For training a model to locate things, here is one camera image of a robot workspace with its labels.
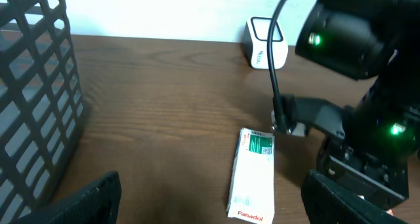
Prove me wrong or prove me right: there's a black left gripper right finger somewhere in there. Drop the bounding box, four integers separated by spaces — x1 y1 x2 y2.
301 170 405 224

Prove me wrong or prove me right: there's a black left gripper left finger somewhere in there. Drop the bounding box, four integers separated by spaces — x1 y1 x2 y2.
13 171 121 224

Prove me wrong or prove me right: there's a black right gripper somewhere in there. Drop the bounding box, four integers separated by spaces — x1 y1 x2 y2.
316 137 409 210

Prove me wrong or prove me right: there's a white green carton box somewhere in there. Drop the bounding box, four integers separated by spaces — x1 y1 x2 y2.
226 128 275 224

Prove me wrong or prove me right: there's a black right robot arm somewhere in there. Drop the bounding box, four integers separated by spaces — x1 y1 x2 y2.
291 0 419 210

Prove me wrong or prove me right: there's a grey plastic shopping basket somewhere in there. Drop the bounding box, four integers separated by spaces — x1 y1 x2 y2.
1 0 85 223

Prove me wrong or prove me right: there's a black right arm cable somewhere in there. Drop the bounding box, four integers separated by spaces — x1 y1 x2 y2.
266 0 298 135

